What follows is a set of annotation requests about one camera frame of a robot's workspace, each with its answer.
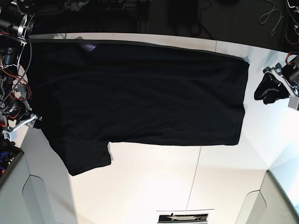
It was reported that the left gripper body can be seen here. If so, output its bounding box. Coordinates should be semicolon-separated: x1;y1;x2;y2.
254;63;299;105

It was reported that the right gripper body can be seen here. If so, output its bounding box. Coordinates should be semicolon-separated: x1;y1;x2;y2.
2;109;43;131

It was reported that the black graphic t-shirt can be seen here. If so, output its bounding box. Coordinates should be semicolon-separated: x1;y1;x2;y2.
27;42;249;176

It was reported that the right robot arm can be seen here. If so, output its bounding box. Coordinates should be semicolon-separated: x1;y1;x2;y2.
0;0;38;133

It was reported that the printed paper sheet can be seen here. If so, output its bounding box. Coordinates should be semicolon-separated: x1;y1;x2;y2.
157;209;214;224

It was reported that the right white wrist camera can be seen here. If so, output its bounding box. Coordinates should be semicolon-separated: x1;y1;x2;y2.
3;130;17;142

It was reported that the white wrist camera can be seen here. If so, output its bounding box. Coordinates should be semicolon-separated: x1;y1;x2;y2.
288;95;299;111
3;130;17;142

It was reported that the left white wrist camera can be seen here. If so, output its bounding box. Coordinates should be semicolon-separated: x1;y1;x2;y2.
288;95;299;111

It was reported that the grey cable on floor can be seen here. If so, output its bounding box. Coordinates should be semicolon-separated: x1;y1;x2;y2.
259;0;287;37

